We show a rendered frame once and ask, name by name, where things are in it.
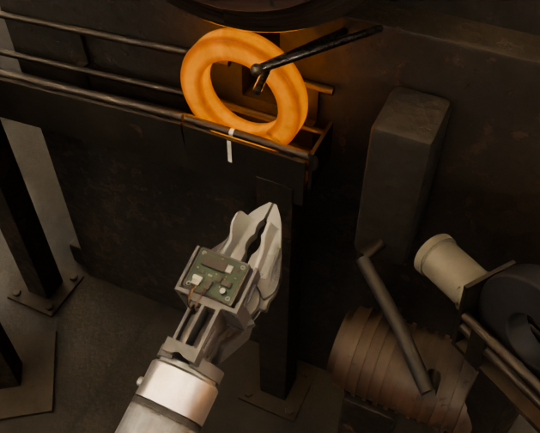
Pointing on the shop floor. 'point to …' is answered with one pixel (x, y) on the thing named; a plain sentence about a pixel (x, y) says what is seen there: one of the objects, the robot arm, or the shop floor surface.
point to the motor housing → (396, 377)
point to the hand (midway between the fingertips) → (269, 216)
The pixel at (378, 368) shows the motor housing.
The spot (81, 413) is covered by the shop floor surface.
